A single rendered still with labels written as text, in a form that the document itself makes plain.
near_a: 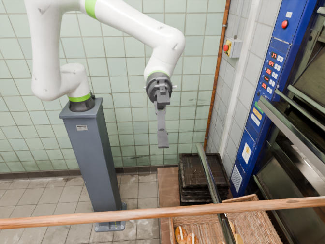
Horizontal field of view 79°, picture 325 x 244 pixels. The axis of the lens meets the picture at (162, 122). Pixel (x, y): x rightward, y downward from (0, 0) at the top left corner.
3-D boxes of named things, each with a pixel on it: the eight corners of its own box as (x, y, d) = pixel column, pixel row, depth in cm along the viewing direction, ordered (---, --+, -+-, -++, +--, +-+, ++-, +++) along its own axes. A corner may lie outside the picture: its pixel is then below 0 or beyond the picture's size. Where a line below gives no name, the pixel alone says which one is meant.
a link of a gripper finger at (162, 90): (164, 86, 53) (164, 76, 51) (166, 95, 49) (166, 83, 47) (158, 86, 53) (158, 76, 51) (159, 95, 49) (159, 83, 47)
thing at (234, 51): (234, 53, 134) (237, 38, 128) (240, 57, 126) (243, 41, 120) (223, 53, 133) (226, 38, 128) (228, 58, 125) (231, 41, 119)
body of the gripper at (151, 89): (170, 78, 65) (173, 90, 58) (169, 100, 70) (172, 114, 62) (147, 79, 65) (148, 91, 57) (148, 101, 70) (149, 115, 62)
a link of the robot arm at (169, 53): (109, 23, 85) (91, 21, 75) (116, -6, 79) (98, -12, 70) (180, 64, 80) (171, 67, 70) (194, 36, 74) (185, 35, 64)
